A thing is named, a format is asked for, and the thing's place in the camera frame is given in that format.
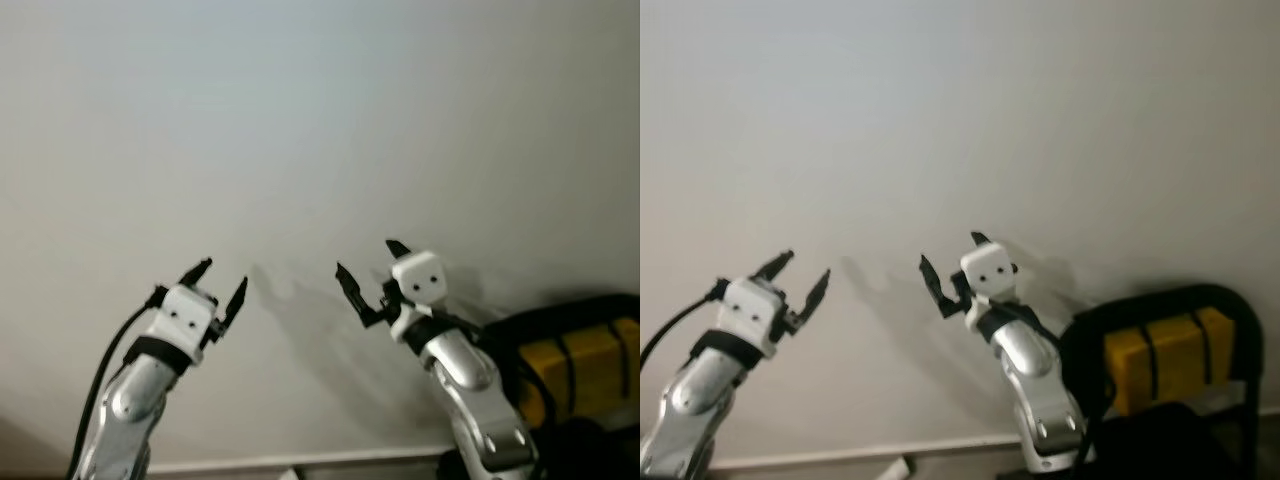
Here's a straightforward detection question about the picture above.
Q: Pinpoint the yellow strapped box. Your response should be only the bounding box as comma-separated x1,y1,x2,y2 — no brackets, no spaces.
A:
518,318,641,426
1103,307,1236,416

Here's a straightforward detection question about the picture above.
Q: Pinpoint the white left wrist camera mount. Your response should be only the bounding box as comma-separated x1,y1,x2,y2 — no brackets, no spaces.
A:
152,285,219,351
718,277,796,356

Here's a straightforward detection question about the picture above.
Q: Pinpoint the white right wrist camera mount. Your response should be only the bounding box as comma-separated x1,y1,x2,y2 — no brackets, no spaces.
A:
388,250,448,341
960,243,1016,326

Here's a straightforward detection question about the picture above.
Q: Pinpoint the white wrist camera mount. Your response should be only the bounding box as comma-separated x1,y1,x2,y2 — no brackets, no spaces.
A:
152,285,219,351
718,277,796,356
960,243,1016,326
388,250,448,341

